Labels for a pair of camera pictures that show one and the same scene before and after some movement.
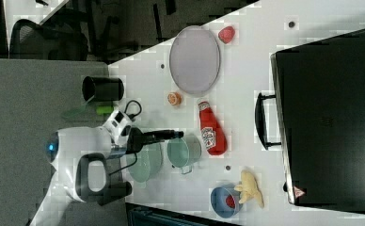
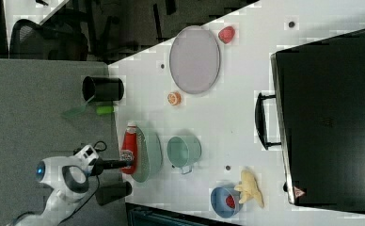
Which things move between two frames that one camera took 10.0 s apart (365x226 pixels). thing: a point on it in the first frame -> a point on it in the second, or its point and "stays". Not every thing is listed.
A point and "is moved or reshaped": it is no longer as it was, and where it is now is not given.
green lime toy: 105,110 stays
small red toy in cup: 230,201 stays
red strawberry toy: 227,34 stays
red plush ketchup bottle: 212,131 is moved or reshaped
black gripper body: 136,138 -> 99,165
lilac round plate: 195,59 stays
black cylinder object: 115,191 stays
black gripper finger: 162,135 -> 116,164
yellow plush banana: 248,187 stays
